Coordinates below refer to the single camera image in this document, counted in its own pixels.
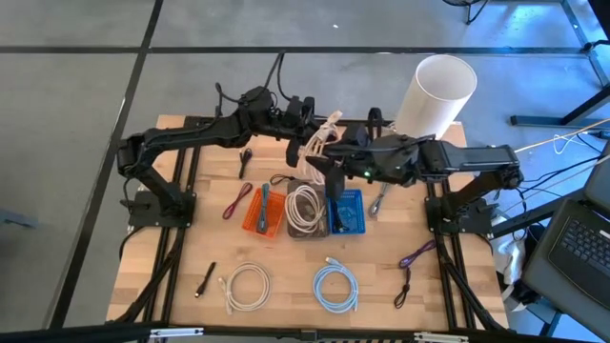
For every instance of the white cylindrical bin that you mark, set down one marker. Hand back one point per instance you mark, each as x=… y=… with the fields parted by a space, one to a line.
x=445 y=78

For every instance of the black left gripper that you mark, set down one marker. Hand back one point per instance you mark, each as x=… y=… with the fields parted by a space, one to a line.
x=298 y=116

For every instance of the blue plastic basket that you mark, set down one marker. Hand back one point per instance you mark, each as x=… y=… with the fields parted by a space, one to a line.
x=355 y=224

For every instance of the white plastic bag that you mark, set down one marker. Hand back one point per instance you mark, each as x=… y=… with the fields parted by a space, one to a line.
x=507 y=259

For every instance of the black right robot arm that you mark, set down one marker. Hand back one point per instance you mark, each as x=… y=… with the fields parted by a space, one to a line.
x=476 y=159

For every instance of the silver metal bracket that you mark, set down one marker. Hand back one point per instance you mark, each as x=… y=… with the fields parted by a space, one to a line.
x=176 y=332
x=441 y=337

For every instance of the grey plastic tray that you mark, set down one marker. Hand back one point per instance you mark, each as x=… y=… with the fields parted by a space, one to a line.
x=319 y=233

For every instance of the dark grey laptop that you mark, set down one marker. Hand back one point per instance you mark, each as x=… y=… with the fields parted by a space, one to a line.
x=572 y=257

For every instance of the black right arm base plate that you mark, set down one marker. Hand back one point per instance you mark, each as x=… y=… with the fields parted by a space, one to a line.
x=476 y=221

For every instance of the black pen-like adapter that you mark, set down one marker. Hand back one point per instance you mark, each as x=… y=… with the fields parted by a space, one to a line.
x=206 y=278

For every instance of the orange plastic basket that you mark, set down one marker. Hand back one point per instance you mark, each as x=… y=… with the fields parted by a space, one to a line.
x=278 y=214

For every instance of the grey floor object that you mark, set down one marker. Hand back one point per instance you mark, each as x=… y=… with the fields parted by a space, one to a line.
x=14 y=220

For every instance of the black rig crossbar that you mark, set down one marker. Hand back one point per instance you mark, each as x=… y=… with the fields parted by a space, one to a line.
x=71 y=333

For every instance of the blue metal leg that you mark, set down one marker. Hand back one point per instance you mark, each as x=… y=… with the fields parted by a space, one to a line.
x=552 y=323

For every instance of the black aluminium table frame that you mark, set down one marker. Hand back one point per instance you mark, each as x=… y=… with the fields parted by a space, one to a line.
x=214 y=120

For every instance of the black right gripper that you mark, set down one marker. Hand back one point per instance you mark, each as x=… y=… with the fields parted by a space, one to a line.
x=345 y=159

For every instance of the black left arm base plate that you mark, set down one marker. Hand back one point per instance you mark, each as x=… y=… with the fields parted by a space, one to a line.
x=143 y=216

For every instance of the dark metal bar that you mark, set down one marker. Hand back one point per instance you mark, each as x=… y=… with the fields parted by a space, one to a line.
x=534 y=216

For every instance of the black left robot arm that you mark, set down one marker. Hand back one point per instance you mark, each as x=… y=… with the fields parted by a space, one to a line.
x=190 y=135

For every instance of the black metal stand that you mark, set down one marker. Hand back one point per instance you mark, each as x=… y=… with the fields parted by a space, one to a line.
x=534 y=120

